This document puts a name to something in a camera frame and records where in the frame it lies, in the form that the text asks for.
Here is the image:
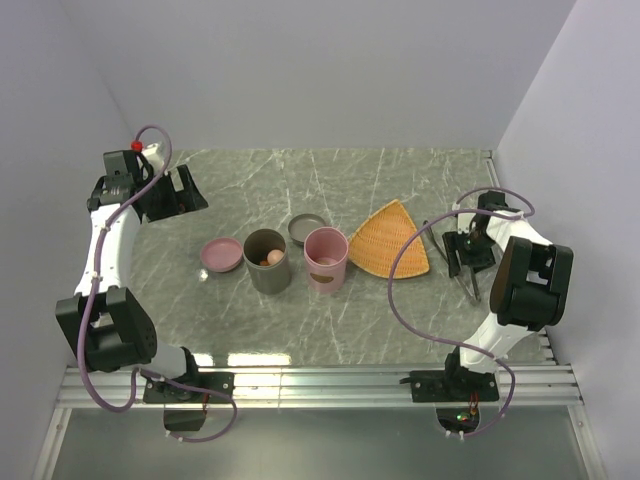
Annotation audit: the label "pink egg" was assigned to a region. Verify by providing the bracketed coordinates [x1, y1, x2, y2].
[267, 249, 284, 265]

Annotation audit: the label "grey lid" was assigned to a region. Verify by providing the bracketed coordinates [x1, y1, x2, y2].
[288, 213, 327, 246]

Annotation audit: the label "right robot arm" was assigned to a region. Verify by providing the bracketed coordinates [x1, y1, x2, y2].
[441, 189, 574, 400]

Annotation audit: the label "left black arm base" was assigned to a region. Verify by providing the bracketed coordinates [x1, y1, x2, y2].
[143, 372, 235, 434]

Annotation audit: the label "white steamed bun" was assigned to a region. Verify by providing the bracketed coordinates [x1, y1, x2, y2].
[315, 257, 340, 266]

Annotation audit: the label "grey cylindrical container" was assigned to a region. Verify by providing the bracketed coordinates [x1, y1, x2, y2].
[243, 229, 292, 295]

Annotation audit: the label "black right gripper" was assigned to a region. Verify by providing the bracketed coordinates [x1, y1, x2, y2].
[441, 228, 496, 277]

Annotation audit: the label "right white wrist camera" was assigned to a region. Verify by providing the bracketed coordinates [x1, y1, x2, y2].
[452, 203, 475, 234]

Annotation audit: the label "pink lid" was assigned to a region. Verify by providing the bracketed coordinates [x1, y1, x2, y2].
[200, 237, 243, 273]

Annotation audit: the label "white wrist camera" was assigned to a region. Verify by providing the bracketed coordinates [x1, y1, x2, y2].
[142, 142, 166, 174]
[452, 203, 475, 234]

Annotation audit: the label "metal food tongs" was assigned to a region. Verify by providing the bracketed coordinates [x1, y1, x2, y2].
[425, 227, 481, 305]

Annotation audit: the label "pink cylindrical container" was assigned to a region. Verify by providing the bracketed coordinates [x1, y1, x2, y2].
[303, 227, 349, 294]

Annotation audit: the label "aluminium mounting rail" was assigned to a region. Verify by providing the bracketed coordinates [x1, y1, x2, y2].
[55, 365, 583, 409]

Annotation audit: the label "woven bamboo basket tray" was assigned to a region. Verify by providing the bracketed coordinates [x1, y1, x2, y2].
[349, 199, 430, 279]

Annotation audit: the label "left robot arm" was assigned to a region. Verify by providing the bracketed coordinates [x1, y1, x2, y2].
[55, 141, 208, 402]

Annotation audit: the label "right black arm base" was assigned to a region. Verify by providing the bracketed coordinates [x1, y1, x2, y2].
[399, 370, 500, 438]

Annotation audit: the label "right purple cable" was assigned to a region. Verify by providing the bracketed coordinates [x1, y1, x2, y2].
[387, 186, 536, 437]

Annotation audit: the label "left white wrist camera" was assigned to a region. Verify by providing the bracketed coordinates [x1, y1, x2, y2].
[142, 142, 166, 174]

